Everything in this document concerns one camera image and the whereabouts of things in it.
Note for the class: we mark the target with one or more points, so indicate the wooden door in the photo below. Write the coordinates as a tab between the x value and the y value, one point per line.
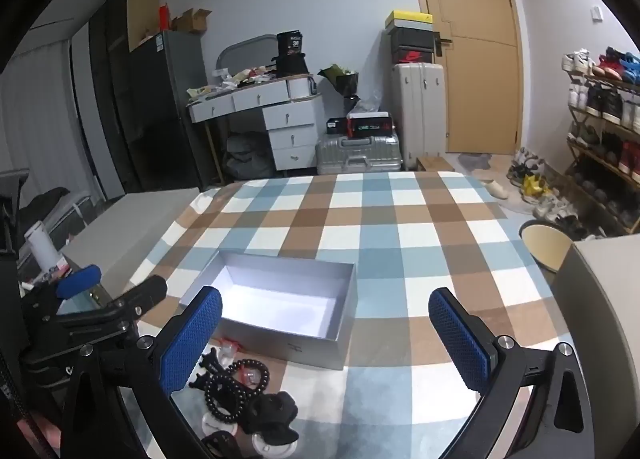
475	89

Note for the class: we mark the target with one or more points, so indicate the silver suitcase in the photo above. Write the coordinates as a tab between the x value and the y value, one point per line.
357	154

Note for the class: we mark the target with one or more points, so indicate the pile of papers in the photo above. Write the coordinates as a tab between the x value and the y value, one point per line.
235	81

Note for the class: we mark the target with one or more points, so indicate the flat cardboard sheet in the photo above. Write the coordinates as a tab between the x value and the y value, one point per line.
142	14

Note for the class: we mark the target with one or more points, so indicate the dark grey bag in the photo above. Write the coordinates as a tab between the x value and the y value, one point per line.
247	159

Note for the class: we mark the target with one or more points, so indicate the small black box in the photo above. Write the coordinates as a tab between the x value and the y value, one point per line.
336	127

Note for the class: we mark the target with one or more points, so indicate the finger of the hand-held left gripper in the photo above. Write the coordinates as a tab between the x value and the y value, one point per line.
77	281
142	295

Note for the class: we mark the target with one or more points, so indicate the small red clear clip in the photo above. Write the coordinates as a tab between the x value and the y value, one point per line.
248	378

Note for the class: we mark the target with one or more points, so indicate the yellow basin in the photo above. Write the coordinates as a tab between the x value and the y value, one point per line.
542	246

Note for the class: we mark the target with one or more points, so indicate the white light switch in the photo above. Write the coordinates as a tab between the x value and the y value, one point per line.
596	13

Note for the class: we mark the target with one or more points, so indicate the small wooden box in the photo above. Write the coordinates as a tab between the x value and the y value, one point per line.
435	164

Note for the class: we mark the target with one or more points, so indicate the wooden shoe rack with shoes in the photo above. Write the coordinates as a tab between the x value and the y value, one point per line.
607	106

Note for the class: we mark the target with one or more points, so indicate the yellow lid shoe box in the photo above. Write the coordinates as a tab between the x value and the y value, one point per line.
407	19

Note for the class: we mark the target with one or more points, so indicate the large grey box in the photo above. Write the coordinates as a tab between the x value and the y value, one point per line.
130	229

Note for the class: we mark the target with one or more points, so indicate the clear plastic bag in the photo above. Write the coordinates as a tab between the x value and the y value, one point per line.
372	104

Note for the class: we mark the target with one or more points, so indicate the white desk with drawers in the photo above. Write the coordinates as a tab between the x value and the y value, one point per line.
287	119

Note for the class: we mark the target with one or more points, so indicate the black hair claw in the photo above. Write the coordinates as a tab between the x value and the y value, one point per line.
272	416

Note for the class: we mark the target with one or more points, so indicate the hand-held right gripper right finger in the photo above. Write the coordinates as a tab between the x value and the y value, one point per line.
457	344

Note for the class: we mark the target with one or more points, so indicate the large black hair clip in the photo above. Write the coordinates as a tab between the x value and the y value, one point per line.
210	367
220	444

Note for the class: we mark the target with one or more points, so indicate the beige slipper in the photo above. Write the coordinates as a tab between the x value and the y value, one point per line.
495	189

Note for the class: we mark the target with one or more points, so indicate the dark refrigerator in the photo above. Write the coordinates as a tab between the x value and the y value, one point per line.
160	109

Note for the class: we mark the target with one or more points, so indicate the red and black shoe box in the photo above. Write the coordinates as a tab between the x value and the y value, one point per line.
411	57

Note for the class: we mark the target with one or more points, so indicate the black garment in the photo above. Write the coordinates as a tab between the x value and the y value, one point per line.
42	209

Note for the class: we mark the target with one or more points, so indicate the black box with red ends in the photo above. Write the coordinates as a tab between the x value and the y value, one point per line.
370	125

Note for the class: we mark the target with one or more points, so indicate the white suitcase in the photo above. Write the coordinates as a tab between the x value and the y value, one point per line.
420	114

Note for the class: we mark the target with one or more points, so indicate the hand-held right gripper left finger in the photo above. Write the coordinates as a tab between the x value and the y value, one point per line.
192	339

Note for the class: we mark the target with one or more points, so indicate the white round disc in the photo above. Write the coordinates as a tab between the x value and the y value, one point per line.
275	446
215	423

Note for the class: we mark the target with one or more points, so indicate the small open cardboard box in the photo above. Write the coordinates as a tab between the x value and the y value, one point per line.
192	21

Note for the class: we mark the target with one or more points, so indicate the white curtain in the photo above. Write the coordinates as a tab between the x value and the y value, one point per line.
35	114

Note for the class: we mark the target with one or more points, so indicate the grey floor mat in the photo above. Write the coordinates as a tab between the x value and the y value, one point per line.
475	160

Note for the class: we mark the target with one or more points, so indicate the grey arched mirror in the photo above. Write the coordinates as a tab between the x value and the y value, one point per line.
245	51

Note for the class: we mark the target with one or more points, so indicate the black wrapped bouquet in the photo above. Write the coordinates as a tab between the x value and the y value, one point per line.
340	79

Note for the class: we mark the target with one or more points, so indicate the white bottle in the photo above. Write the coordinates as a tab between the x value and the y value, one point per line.
42	249

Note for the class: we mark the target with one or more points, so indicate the black bag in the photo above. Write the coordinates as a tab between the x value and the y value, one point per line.
290	54

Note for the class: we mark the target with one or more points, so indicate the pile of assorted shoes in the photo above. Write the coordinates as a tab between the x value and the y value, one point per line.
537	186

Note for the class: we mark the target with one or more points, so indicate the silver cardboard box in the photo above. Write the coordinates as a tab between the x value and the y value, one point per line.
310	346

